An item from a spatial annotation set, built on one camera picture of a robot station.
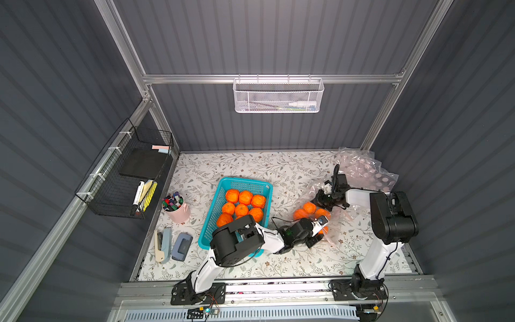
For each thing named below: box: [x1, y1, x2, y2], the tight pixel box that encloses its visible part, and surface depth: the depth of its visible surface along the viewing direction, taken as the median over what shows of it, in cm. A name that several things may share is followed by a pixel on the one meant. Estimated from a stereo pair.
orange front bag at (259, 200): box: [252, 194, 267, 209], surface depth 95 cm
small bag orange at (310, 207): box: [303, 201, 317, 214], surface depth 93 cm
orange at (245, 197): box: [239, 190, 253, 206], surface depth 96 cm
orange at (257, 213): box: [248, 207, 264, 224], surface depth 91 cm
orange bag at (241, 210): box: [234, 203, 249, 217], surface depth 93 cm
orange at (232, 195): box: [225, 188, 240, 204], surface depth 96 cm
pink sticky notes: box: [151, 144, 171, 155], surface depth 86 cm
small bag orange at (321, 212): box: [315, 207, 332, 220], surface depth 91 cm
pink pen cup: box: [161, 191, 192, 224], surface depth 88 cm
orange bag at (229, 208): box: [222, 201, 236, 215], surface depth 93 cm
